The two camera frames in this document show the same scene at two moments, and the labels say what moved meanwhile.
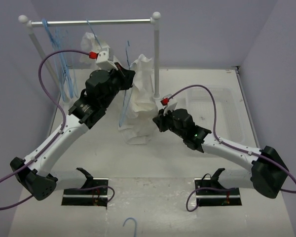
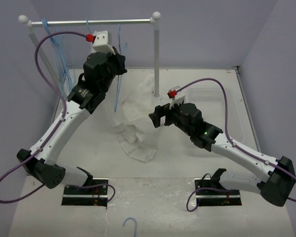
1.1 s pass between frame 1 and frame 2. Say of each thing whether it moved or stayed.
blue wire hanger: moved
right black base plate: stayed
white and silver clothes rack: stayed
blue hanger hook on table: stayed
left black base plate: stayed
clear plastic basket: stayed
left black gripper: moved
